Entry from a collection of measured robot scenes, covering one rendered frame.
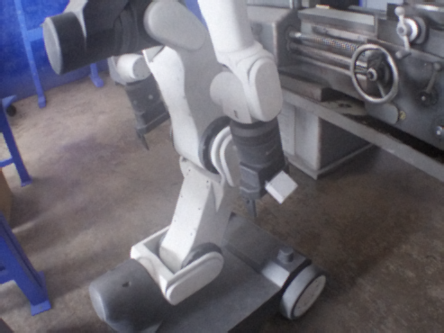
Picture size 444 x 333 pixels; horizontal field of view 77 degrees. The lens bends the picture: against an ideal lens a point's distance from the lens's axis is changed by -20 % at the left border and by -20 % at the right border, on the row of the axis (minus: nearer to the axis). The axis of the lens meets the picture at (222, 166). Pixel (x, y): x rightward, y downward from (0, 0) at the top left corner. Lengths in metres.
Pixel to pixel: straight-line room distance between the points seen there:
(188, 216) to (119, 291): 0.28
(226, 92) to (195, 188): 0.37
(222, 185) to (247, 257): 0.35
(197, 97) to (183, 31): 0.17
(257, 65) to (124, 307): 0.66
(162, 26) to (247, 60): 0.19
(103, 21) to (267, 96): 0.31
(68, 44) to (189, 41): 0.23
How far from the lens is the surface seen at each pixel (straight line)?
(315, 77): 1.68
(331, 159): 1.83
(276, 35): 1.59
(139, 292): 0.89
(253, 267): 1.09
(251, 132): 0.58
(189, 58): 0.68
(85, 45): 0.60
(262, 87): 0.53
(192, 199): 0.90
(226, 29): 0.51
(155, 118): 0.99
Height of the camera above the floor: 1.00
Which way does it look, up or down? 32 degrees down
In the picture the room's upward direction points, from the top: 6 degrees counter-clockwise
